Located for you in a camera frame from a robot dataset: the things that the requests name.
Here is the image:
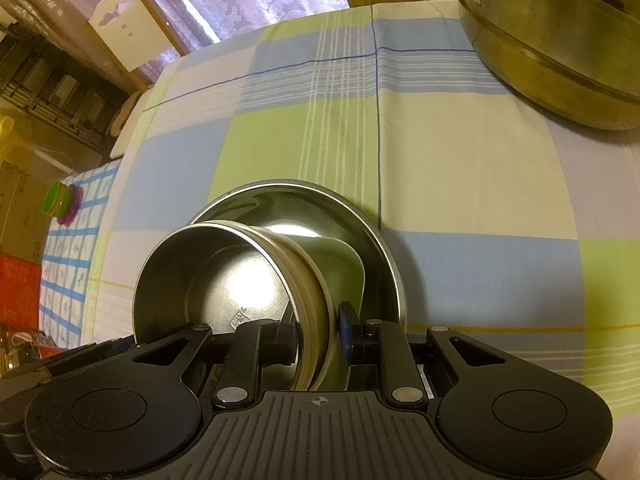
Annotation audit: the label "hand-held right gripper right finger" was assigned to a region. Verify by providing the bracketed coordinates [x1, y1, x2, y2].
[337, 301, 506, 405]

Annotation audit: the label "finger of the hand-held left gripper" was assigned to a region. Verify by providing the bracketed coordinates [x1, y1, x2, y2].
[45, 337, 138, 378]

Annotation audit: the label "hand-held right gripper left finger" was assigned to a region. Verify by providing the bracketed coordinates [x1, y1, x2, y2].
[131, 321, 296, 408]

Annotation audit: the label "green square plate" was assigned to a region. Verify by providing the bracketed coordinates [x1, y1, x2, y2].
[300, 237, 367, 391]

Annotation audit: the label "small stainless steel bowl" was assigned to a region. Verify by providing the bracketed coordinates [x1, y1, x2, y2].
[132, 220, 332, 393]

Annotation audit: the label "large stainless steel plate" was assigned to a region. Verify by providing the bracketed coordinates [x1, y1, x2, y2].
[187, 179, 407, 341]

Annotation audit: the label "blue checked white cloth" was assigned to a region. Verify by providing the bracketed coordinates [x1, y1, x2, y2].
[37, 160, 123, 348]

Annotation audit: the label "red box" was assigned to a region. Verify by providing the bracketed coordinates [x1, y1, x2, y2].
[0, 255, 42, 333]

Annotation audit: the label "green and purple stacking cups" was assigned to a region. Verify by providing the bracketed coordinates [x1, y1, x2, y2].
[44, 181, 85, 226]

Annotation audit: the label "cardboard box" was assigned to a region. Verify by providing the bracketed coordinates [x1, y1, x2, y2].
[0, 160, 53, 263]

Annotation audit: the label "checked pastel tablecloth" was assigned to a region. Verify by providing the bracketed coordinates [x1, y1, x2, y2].
[80, 0, 640, 480]

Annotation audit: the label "yellow plastic object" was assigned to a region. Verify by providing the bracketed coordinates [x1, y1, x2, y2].
[0, 115, 33, 166]

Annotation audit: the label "black metal rack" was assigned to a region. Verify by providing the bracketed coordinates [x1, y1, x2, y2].
[0, 20, 128, 153]

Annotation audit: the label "white wooden chair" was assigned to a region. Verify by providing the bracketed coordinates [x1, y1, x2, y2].
[87, 0, 188, 158]

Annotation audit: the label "stainless steel steamer pot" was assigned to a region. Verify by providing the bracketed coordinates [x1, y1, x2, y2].
[454, 0, 640, 132]

